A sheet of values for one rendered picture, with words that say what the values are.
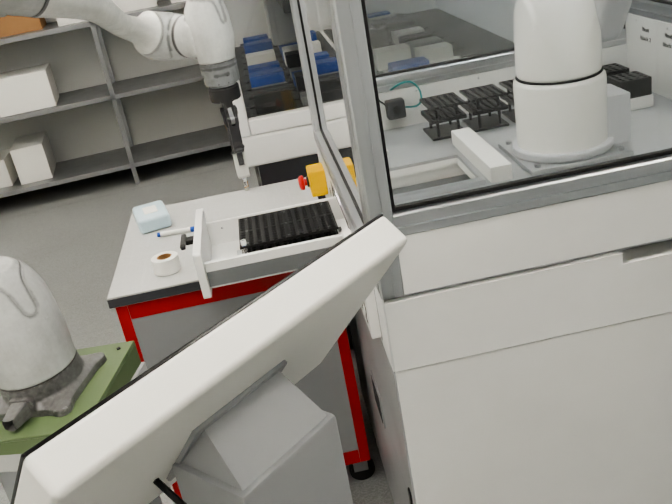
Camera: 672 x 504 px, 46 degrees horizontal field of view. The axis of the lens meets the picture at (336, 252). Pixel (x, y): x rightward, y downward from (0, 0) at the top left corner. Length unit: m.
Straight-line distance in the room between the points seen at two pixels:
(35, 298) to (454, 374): 0.76
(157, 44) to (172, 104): 4.00
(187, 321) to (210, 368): 1.29
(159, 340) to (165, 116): 4.02
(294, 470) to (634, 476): 0.94
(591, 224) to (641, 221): 0.09
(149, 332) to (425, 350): 0.91
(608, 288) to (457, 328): 0.27
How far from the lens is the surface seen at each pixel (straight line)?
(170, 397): 0.76
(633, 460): 1.69
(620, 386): 1.58
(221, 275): 1.75
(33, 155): 5.66
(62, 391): 1.57
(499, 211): 1.32
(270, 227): 1.84
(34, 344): 1.52
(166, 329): 2.08
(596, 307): 1.47
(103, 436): 0.73
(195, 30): 1.92
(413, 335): 1.38
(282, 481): 0.91
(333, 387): 2.20
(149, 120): 6.00
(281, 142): 2.61
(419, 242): 1.30
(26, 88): 5.52
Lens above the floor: 1.57
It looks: 24 degrees down
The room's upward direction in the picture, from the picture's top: 10 degrees counter-clockwise
